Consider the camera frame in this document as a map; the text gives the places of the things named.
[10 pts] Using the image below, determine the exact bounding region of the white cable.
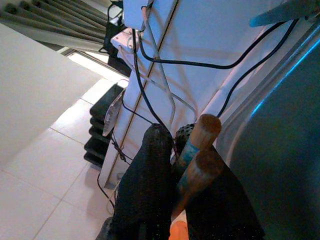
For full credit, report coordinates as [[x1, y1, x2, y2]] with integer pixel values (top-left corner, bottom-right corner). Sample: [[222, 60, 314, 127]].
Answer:
[[141, 0, 198, 126]]

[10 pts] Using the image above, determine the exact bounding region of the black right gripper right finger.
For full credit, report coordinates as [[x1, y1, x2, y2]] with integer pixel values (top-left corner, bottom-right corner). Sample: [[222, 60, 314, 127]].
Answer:
[[173, 124, 266, 240]]

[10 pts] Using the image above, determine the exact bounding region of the stainless steel sink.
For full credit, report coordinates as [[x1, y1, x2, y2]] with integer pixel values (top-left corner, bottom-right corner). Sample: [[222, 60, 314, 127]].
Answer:
[[215, 14, 320, 240]]

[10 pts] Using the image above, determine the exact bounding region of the black power cable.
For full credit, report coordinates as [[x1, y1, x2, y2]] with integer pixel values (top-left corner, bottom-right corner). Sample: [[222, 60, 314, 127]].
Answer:
[[131, 28, 175, 137], [137, 32, 287, 70], [216, 19, 300, 119]]

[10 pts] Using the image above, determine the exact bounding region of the black battery charger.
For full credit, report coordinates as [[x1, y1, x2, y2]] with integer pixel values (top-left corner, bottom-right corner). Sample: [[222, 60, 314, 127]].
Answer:
[[102, 3, 133, 78]]

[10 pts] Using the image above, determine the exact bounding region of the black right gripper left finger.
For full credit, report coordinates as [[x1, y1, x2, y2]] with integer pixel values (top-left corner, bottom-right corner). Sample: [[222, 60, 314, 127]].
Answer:
[[111, 123, 174, 240]]

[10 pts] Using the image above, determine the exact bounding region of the black power adapter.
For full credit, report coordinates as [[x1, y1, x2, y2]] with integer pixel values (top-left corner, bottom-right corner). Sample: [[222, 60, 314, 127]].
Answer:
[[83, 83, 126, 168]]

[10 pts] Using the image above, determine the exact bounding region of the grey slatted blind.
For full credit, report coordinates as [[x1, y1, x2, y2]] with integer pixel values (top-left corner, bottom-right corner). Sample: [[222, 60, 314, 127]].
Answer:
[[0, 0, 112, 52]]

